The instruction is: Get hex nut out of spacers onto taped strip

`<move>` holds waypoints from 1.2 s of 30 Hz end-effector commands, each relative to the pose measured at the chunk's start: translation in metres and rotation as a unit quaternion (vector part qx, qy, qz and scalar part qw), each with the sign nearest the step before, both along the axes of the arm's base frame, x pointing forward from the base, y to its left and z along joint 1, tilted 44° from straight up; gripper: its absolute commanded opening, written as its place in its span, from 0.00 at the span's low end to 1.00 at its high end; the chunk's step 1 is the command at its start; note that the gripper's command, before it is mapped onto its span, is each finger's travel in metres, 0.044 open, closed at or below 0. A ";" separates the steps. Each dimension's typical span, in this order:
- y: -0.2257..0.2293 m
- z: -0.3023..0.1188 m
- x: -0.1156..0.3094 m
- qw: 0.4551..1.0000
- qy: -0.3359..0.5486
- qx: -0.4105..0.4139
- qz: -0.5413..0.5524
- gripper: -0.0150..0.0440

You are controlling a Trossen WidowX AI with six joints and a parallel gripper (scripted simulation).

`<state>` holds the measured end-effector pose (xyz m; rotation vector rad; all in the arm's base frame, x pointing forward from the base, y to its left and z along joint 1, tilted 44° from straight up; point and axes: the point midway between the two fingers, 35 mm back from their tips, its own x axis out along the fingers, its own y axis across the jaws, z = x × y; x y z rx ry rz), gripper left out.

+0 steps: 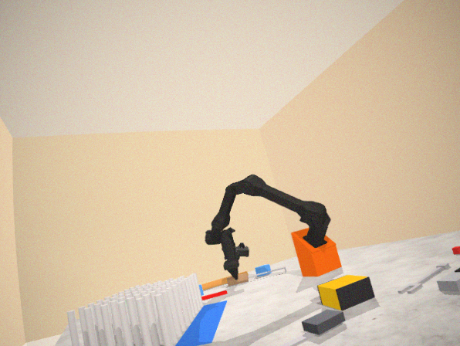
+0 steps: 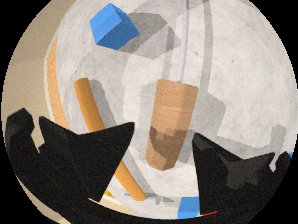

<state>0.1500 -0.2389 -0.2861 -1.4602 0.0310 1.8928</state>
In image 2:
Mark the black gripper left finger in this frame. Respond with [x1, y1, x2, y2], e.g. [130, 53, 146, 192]
[39, 116, 134, 202]

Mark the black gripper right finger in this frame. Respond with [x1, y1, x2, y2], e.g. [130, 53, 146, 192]
[192, 133, 275, 216]

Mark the blue cube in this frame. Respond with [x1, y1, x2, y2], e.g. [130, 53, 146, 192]
[177, 196, 200, 220]
[89, 3, 138, 51]

